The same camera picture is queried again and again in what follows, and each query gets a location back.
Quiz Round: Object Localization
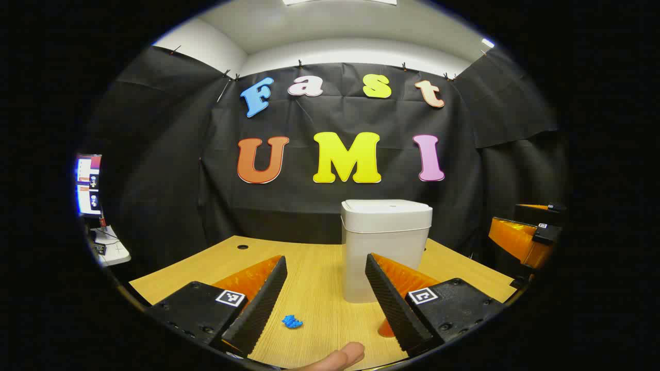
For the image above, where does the black backdrop cloth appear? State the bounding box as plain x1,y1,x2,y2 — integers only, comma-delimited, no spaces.
82,45,570,281

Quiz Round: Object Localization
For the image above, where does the wooden desktop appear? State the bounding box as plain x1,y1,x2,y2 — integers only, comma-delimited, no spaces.
129,235,517,370

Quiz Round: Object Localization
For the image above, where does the white desktop garbage bin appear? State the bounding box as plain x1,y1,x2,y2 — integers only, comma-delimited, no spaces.
340,199,434,303

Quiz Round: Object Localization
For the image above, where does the white side table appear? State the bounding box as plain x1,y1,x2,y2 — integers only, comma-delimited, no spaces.
92,226,131,267

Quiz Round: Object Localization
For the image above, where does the computer monitor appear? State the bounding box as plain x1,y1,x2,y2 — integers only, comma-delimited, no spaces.
76,154,103,217

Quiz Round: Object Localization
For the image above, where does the row of black cloth clips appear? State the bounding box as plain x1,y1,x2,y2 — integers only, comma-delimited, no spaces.
168,45,488,83

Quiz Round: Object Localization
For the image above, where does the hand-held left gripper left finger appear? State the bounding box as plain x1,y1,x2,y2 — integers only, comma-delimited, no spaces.
147,255,288,359

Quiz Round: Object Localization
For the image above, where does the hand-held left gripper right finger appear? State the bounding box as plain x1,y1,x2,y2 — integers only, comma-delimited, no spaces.
365,252,508,357

